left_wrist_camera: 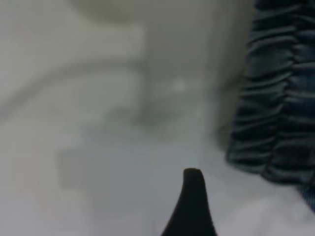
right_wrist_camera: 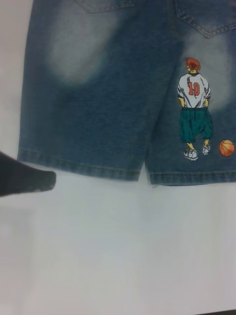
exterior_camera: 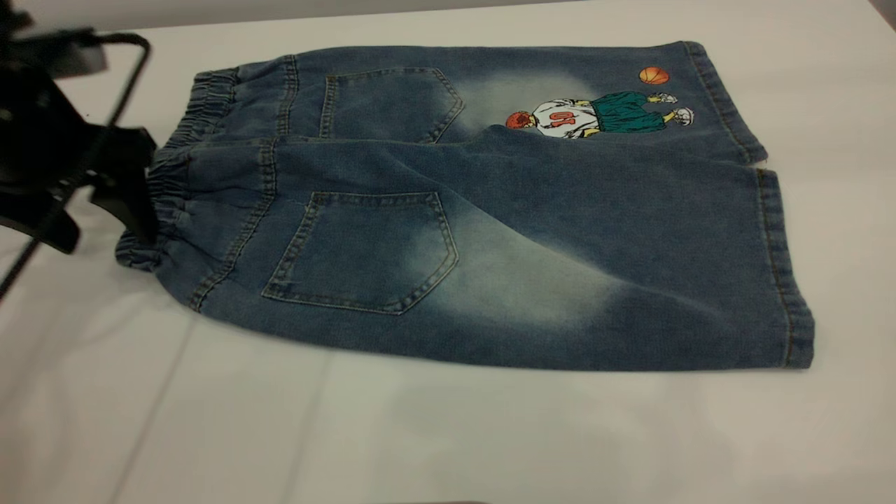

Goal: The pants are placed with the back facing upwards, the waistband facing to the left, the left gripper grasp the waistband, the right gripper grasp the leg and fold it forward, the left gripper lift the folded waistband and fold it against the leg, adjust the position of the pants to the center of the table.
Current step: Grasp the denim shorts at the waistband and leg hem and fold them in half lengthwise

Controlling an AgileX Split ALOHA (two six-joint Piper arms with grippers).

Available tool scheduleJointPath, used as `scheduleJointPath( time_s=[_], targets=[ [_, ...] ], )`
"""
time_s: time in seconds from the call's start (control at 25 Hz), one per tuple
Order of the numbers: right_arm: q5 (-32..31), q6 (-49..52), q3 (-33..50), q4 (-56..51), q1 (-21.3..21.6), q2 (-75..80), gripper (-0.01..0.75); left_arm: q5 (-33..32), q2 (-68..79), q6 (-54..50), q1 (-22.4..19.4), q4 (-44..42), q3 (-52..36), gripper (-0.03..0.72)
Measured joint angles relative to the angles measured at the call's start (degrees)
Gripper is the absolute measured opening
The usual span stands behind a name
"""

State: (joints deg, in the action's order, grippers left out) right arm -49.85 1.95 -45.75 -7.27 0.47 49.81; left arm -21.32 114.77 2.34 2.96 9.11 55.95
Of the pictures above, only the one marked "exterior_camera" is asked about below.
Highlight blue denim shorts with print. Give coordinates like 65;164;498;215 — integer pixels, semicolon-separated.
115;41;815;370

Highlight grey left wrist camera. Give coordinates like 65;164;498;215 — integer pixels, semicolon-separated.
13;27;111;79

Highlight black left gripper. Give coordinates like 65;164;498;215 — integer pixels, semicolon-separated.
0;63;161;255

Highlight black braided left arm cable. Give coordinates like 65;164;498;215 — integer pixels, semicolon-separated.
0;31;153;300

